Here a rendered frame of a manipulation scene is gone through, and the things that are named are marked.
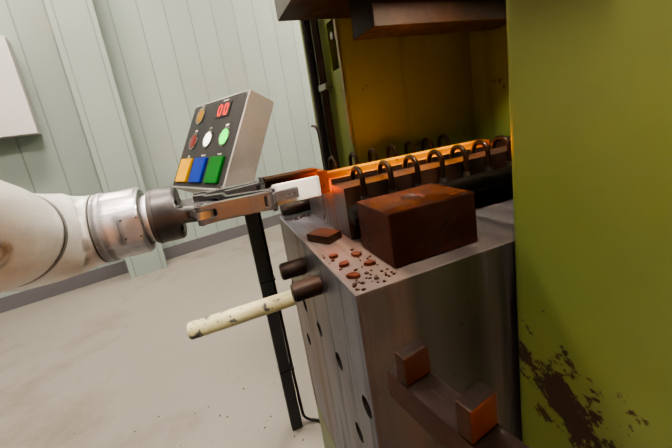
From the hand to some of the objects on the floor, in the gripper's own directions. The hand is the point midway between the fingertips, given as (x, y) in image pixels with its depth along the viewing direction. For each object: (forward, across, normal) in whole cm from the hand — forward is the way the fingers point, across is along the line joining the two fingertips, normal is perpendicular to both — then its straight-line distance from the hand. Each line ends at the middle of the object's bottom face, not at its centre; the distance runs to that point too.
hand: (294, 186), depth 52 cm
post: (-3, -58, -100) cm, 115 cm away
